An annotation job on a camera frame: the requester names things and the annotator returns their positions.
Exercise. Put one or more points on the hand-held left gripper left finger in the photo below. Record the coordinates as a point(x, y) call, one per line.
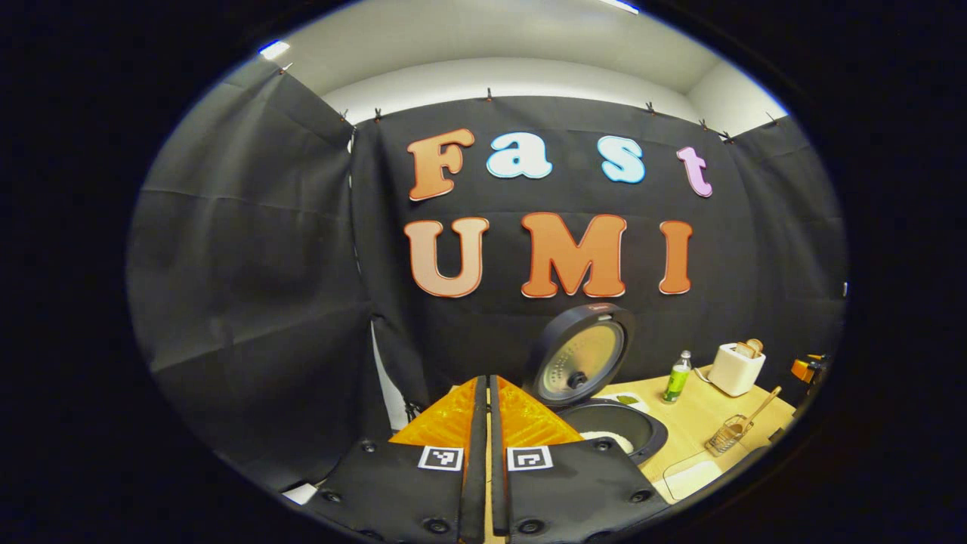
point(474, 468)

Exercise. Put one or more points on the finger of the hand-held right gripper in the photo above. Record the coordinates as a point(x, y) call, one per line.
point(802, 369)

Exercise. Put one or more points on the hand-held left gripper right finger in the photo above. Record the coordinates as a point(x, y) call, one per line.
point(498, 483)

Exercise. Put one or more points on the wooden spoon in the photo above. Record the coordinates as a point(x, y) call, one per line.
point(763, 404)

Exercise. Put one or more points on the dark lidded rice cooker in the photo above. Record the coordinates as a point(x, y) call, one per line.
point(582, 355)

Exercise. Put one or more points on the toast slice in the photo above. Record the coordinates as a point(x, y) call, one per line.
point(744, 350)
point(756, 346)

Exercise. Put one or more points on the white toaster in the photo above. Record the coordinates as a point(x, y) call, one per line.
point(733, 370)

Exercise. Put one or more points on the green drink bottle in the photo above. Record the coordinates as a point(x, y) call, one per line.
point(676, 381)

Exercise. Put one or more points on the white dish with green food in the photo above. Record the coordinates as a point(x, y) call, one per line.
point(625, 399)

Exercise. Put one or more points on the black backdrop cloth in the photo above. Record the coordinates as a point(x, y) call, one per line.
point(249, 264)

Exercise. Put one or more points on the row of small black clips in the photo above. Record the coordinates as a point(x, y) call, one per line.
point(489, 95)

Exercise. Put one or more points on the ceiling light strip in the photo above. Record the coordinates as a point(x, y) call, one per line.
point(621, 6)
point(273, 50)

